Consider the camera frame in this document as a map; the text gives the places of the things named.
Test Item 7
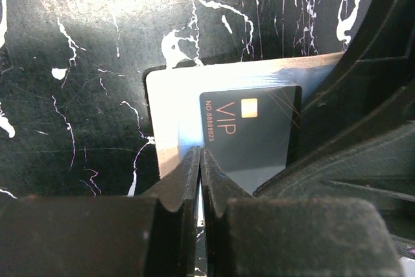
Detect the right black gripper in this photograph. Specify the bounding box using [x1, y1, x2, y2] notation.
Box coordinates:
[254, 0, 414, 245]

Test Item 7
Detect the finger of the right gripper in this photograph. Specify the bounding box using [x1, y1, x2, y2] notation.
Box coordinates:
[291, 0, 414, 162]

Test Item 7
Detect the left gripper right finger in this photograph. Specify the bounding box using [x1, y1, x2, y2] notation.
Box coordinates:
[200, 149, 405, 276]

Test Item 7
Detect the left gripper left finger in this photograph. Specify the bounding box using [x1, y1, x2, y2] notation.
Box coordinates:
[1, 147, 201, 276]

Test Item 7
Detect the black VIP card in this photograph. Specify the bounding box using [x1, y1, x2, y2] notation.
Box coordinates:
[198, 84, 303, 173]

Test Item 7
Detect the beige leather card holder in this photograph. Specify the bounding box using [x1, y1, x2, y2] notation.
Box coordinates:
[145, 50, 346, 197]

